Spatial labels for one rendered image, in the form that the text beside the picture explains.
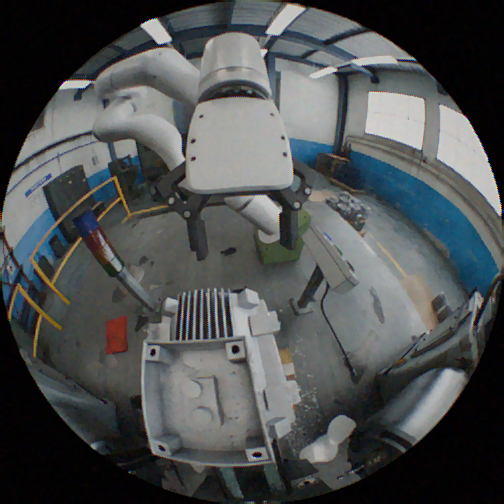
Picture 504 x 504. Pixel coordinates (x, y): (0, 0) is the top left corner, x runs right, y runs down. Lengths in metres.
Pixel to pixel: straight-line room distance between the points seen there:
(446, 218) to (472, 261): 1.45
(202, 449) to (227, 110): 0.31
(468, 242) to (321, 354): 5.18
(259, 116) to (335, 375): 0.59
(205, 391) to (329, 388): 0.42
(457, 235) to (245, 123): 5.40
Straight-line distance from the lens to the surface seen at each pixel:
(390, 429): 0.31
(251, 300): 0.21
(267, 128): 0.15
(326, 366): 0.52
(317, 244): 0.35
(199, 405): 0.16
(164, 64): 0.33
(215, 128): 0.15
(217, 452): 0.18
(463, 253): 5.44
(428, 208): 5.62
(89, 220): 0.41
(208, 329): 0.18
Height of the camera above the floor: 1.27
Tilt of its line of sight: 44 degrees down
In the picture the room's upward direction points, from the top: straight up
